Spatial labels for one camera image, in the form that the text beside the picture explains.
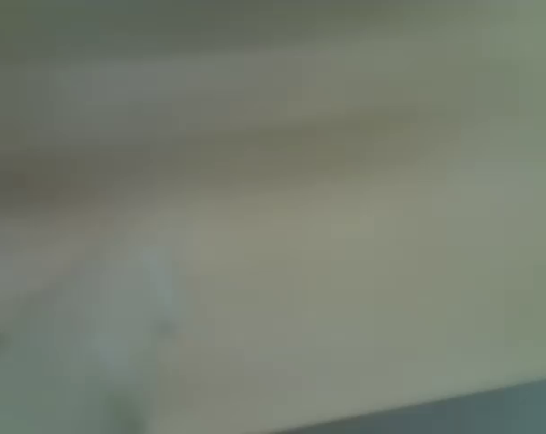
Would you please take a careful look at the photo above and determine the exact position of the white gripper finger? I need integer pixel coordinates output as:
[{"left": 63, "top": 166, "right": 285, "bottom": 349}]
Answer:
[{"left": 24, "top": 243, "right": 184, "bottom": 434}]

